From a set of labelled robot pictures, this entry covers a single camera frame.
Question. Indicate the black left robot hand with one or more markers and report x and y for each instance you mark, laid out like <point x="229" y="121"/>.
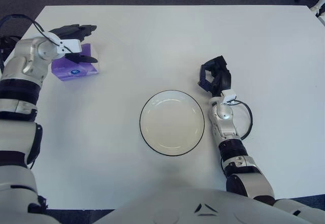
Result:
<point x="73" y="32"/>

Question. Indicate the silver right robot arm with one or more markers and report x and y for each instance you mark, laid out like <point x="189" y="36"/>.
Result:
<point x="222" y="116"/>

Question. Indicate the white adjacent table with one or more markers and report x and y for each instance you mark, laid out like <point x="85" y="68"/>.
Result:
<point x="322" y="19"/>

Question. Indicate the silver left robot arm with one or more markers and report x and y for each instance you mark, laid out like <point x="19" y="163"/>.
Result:
<point x="23" y="61"/>

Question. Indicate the black bag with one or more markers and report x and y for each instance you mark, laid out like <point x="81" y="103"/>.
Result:
<point x="6" y="41"/>

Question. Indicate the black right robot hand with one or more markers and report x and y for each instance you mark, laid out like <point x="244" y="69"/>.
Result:
<point x="223" y="80"/>

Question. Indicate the white plate with black rim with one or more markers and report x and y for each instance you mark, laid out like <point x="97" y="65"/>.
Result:
<point x="171" y="125"/>

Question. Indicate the grey robot torso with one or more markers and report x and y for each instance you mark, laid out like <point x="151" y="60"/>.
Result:
<point x="177" y="206"/>

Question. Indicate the purple tissue paper pack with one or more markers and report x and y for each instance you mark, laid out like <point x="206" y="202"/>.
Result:
<point x="76" y="71"/>

